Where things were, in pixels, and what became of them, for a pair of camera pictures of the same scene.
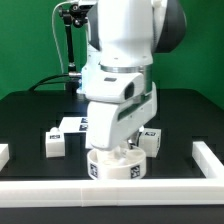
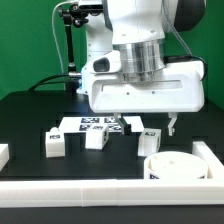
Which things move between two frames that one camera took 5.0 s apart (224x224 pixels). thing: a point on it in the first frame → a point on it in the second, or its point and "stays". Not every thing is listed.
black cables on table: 36,86 stays
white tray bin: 116,164 → 175,165
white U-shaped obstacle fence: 119,192 stays
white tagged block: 150,140 stays
